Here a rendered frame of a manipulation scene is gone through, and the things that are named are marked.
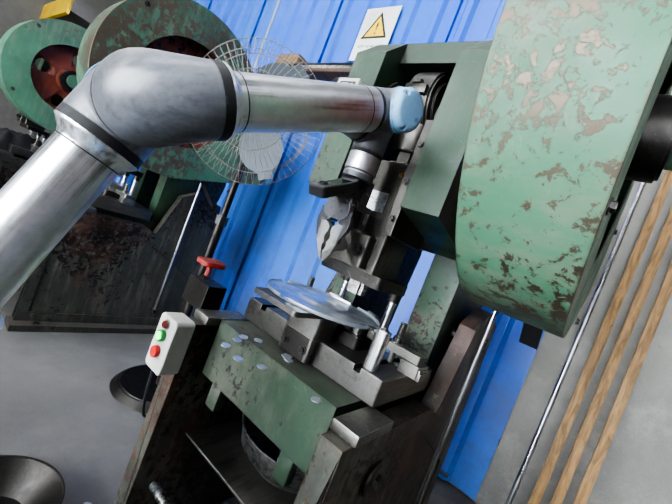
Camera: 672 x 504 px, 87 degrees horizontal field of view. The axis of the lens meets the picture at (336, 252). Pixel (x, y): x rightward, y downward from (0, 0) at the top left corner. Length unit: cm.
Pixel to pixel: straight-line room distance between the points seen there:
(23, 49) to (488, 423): 376
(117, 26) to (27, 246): 146
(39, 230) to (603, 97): 69
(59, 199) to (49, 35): 310
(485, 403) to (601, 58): 171
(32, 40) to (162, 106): 316
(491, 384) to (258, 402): 138
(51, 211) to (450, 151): 70
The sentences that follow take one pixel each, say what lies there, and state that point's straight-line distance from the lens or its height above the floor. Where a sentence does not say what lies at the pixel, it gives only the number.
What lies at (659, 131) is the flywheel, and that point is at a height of 131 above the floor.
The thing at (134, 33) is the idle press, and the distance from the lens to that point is 196.
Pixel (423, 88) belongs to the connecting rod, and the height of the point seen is 135.
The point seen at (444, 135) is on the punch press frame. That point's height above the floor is 123.
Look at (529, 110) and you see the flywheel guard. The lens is 53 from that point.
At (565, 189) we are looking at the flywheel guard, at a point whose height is 110.
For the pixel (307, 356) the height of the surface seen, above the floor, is 67.
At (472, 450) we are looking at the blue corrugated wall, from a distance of 209.
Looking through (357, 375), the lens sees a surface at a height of 69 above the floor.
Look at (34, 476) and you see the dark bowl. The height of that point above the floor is 4.
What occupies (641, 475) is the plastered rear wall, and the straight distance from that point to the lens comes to 206.
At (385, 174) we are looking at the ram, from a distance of 92.
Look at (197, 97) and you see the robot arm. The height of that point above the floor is 103.
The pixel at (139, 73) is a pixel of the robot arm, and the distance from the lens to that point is 48.
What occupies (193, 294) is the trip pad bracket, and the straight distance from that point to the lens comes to 103.
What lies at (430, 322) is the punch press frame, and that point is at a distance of 106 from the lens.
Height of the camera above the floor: 94
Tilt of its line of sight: 2 degrees down
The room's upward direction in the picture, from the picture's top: 21 degrees clockwise
